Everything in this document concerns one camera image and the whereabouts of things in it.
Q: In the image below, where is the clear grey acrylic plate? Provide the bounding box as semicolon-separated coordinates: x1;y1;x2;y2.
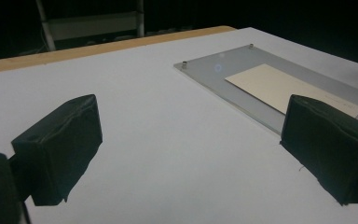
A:
172;44;358;135

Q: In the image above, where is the white table sheet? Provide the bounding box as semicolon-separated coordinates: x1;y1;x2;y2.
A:
0;26;358;224

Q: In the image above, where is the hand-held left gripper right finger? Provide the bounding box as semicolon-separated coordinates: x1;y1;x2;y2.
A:
279;94;358;206

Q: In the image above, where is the beige paper card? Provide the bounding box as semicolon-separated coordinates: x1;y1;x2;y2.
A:
224;63;358;119

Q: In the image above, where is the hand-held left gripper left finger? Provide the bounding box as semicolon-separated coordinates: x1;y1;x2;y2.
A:
11;93;103;207

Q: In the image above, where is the grey metal stand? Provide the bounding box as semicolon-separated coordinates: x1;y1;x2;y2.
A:
34;0;145;52

